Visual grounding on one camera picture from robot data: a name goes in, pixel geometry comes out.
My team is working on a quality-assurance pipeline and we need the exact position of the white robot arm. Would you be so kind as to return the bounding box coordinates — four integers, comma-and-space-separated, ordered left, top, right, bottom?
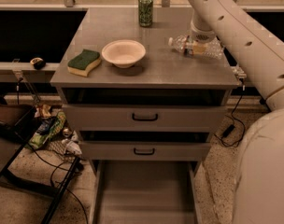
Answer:
188, 0, 284, 224

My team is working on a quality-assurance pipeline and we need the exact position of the dark folding chair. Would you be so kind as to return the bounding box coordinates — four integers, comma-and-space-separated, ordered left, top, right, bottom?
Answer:
0, 96, 80, 224

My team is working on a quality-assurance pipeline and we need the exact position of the white paper bowl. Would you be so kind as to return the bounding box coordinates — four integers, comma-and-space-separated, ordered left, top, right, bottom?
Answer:
102, 40, 146, 68

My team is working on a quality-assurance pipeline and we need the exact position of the green yellow sponge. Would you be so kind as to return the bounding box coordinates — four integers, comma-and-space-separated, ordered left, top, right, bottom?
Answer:
67, 49, 101, 77

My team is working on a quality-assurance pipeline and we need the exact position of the grey drawer cabinet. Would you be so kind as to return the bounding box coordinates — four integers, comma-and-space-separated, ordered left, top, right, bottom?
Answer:
50, 6, 239, 224

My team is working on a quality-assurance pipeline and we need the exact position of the green drink can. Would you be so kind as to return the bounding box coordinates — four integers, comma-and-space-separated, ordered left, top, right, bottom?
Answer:
138, 0, 153, 27

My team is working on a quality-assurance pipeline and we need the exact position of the black cable on floor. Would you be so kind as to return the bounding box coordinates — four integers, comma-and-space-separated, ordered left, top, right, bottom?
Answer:
26, 142, 89, 224

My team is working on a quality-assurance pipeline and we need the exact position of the black power adapter cable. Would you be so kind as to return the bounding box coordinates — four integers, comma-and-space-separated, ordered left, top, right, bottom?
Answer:
213, 77, 248, 148

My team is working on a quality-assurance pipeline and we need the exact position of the crumpled white wrapper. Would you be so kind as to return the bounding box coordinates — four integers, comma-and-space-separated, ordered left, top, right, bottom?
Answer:
62, 139, 82, 156

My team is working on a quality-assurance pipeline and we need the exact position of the grey middle drawer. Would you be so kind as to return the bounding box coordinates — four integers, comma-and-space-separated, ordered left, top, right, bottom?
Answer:
80, 141, 210, 161

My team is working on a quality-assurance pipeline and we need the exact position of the grey open bottom drawer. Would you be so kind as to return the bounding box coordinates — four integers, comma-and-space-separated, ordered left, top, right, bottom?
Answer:
90, 161, 203, 224

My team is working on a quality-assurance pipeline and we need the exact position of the green snack bag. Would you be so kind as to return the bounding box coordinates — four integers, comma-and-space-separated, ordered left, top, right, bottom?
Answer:
28, 111, 66, 150

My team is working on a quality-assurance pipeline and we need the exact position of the black yellow tape measure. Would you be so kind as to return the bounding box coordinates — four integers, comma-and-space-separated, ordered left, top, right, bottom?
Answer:
30, 57, 46, 70

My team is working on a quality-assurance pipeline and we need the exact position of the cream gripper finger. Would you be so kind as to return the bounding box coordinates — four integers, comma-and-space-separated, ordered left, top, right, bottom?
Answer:
192, 41, 207, 55

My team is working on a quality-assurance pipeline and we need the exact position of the grey top drawer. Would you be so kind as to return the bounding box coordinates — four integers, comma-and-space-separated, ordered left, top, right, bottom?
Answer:
63, 105, 226, 133

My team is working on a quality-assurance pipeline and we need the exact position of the clear plastic water bottle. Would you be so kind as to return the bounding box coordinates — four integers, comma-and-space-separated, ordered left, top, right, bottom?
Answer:
168, 35, 224, 59

